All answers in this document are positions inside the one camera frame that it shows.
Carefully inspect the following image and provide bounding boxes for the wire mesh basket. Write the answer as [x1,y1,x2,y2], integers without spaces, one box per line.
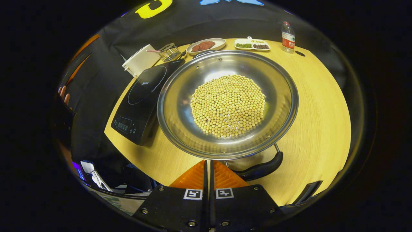
[158,43,181,62]

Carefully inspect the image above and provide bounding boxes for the white divided tray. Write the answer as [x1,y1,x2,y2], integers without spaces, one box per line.
[234,36,271,52]

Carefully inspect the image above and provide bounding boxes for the clear plastic water bottle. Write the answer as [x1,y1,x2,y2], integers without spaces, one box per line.
[281,21,295,53]

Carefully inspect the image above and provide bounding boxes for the black induction cooktop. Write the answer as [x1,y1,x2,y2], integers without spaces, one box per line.
[111,59,186,146]

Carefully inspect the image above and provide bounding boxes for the pile of yellow soybeans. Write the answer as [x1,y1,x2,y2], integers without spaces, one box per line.
[190,74,266,138]

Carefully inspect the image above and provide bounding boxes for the white oval plate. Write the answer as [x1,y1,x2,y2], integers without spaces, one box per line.
[186,38,226,54]

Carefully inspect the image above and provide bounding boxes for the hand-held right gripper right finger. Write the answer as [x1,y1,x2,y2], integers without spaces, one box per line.
[209,160,284,232]

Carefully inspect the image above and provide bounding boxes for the white toaster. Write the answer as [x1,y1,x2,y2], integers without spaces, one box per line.
[122,44,160,78]

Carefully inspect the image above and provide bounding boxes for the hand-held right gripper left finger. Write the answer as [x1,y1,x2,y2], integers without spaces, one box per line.
[134,160,209,232]

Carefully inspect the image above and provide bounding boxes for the dark flat bar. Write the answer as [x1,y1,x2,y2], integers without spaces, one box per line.
[288,180,323,207]

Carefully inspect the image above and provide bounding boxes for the stainless steel pot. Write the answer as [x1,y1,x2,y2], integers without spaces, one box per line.
[157,50,299,181]

